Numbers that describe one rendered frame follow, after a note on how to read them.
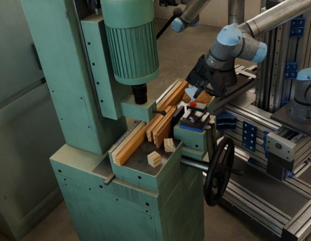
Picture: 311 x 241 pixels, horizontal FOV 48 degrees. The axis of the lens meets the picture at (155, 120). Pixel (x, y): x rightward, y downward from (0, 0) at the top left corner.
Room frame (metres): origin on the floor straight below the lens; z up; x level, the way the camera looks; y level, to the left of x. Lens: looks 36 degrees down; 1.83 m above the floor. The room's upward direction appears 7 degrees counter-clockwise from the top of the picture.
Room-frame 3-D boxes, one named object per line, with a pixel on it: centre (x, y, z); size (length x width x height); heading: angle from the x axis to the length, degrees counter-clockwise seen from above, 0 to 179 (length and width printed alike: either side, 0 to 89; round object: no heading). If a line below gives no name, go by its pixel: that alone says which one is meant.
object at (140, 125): (1.29, 0.01, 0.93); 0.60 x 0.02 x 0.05; 147
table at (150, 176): (1.22, -0.09, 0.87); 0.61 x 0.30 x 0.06; 147
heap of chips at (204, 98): (1.44, -0.21, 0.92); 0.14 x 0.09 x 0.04; 57
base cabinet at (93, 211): (1.27, 0.15, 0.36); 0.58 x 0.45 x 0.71; 57
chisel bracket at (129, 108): (1.22, 0.06, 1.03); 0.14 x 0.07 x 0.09; 57
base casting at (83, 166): (1.27, 0.15, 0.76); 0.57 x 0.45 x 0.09; 57
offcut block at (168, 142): (1.09, -0.04, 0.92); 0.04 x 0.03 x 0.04; 177
